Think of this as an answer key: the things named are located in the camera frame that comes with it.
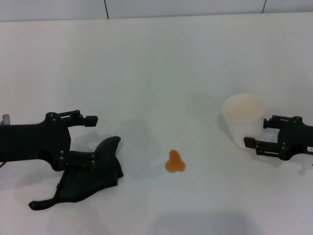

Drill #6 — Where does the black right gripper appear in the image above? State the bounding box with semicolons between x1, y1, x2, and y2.
244;115;313;161

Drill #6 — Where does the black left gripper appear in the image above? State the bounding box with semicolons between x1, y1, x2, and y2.
0;110;98;171

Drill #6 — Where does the white paper cup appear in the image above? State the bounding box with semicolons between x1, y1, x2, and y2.
222;94;267;149

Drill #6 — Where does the dark blue rag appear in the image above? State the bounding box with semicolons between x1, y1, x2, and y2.
28;136;124;211

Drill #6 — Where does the brown liquid stain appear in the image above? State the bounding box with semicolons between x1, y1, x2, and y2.
164;149;187;174

